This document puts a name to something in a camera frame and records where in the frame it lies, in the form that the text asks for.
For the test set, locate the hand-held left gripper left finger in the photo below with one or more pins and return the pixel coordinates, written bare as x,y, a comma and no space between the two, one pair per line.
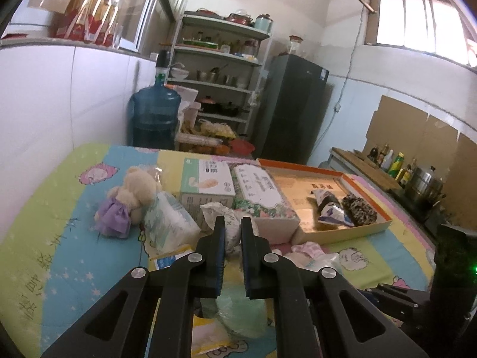
223,253

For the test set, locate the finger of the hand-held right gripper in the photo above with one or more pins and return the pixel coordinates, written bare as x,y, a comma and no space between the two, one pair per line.
398,300

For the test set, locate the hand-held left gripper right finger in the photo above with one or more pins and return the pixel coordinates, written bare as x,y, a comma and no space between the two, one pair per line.
243,253

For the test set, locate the white patterned soft packet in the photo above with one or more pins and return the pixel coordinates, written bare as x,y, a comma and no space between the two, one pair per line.
208,212

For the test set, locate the white soft tissue pack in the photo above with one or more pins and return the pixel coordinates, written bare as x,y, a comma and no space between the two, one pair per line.
167,223

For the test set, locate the green cloth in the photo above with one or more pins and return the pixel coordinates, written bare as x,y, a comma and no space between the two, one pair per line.
238,317

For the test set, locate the pink plush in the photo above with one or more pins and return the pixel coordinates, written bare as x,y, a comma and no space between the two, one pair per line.
309,253

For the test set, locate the orange cardboard box tray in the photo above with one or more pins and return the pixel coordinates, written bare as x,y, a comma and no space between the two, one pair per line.
298,190

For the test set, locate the teddy bear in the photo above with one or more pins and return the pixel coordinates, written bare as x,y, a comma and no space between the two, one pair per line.
130,190

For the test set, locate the yellow packet with blue label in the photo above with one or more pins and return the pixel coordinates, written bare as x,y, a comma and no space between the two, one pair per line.
167,259

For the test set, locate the floral tissue box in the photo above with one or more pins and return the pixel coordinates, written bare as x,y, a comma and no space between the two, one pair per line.
261,194

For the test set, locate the black gas stove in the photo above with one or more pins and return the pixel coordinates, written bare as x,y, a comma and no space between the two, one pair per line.
413,209

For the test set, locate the green and white carton box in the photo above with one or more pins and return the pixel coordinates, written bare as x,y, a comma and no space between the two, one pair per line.
205,182

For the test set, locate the yellow and white packet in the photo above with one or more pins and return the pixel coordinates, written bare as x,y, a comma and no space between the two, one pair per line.
208,335

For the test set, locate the stainless steel steamer pot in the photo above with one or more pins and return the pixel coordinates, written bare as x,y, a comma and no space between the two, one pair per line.
425,186

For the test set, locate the leopard print cloth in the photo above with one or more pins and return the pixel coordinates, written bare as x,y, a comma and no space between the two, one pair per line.
359,210

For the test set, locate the blue and white snack packet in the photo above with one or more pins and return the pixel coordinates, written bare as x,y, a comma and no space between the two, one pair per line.
331,210

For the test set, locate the red plastic basin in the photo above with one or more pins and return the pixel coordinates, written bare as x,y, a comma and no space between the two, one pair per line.
242,147

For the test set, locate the clear plastic food container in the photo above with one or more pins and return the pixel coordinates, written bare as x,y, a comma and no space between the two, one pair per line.
197,142

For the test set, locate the row of condiment bottles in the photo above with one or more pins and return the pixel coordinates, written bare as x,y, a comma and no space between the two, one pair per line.
395,164

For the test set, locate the grey gas cylinder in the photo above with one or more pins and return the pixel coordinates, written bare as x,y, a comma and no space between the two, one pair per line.
325,164

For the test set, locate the bag of yellow noodles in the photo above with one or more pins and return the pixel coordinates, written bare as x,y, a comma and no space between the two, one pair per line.
218,130

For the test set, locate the white plastic bin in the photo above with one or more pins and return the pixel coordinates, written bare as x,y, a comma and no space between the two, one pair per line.
189,117

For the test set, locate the wooden cutting board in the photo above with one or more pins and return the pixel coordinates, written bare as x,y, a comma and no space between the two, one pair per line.
357,164

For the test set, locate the black wok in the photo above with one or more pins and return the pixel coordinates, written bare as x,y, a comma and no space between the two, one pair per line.
231,110

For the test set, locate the black pot with red lid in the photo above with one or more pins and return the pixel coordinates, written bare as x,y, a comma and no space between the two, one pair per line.
207,105

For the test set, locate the dark grey refrigerator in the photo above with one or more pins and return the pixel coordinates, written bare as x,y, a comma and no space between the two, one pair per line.
290,112

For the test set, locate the brown cardboard splash guard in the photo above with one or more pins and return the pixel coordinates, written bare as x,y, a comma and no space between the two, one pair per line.
402,126

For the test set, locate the blue water jug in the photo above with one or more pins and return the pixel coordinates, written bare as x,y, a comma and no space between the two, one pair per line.
154,112

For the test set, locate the cartoon printed bed sheet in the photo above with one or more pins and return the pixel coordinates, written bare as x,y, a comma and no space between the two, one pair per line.
67,231

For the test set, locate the white bowl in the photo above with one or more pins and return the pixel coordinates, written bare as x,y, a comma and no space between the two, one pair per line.
179,74

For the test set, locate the black water jug pump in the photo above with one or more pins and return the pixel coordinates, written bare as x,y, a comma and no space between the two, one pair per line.
162,63

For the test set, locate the glass jar with red lid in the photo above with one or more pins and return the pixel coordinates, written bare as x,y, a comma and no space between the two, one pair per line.
296,46

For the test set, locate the white metal shelf rack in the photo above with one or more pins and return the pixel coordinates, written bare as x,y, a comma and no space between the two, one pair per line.
220,26

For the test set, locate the teal enamel pot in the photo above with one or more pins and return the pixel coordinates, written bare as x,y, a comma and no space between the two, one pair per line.
264,24

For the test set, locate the red pot with glass lid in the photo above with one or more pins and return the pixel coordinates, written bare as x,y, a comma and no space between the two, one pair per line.
239,19

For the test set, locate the cooking oil bottle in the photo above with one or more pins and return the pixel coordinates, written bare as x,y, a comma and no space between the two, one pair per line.
94,15
105,22
113,26
76,11

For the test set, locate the barred window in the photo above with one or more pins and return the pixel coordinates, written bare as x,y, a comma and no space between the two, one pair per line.
410,18

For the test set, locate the aluminium sliding window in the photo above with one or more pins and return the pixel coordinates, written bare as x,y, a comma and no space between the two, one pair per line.
130,7

